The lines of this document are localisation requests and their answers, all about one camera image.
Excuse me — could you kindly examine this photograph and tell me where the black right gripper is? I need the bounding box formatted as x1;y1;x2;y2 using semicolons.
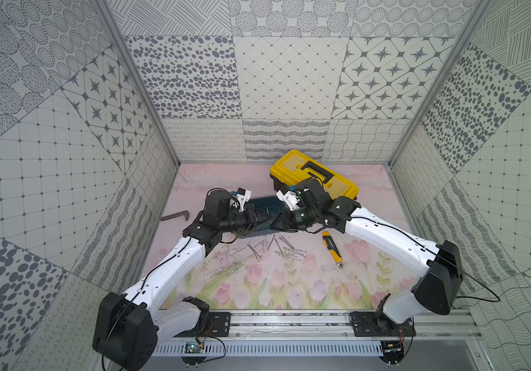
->
268;206;319;233

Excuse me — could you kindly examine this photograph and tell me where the yellow black utility knife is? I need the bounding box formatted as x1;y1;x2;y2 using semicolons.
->
322;231;344;269

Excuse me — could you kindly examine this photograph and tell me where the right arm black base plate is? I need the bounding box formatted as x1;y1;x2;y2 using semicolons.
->
348;312;416;337

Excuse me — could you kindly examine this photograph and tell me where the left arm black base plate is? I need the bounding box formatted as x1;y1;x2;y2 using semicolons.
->
191;312;231;337

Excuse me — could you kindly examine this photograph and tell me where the white slotted cable duct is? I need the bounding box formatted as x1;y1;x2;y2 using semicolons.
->
153;342;384;358

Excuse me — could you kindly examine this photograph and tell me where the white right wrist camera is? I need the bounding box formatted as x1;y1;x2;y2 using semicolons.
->
276;185;300;211

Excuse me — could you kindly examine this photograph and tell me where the dark metal L-shaped wrench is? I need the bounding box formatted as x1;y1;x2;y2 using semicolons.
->
160;210;190;222

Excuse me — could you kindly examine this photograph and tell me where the steel nail pile centre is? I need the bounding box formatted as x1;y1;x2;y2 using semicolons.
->
274;238;306;261

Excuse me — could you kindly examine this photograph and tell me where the yellow black toolbox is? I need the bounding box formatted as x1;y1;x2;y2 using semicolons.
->
270;149;359;200

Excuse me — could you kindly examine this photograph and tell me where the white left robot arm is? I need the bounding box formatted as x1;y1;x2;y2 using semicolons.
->
92;188;269;370

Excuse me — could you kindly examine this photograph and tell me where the aluminium mounting rail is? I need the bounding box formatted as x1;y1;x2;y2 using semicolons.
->
153;309;480;342

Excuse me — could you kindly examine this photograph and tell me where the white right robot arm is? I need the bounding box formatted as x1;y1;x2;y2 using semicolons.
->
271;178;463;328

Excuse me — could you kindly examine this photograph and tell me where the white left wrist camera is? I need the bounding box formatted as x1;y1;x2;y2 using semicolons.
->
231;188;251;212

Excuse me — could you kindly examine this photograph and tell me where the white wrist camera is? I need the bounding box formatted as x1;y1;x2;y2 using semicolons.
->
231;188;251;212
276;185;300;211

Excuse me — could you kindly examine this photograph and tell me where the teal plastic storage box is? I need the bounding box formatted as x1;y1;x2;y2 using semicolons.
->
246;196;286;237

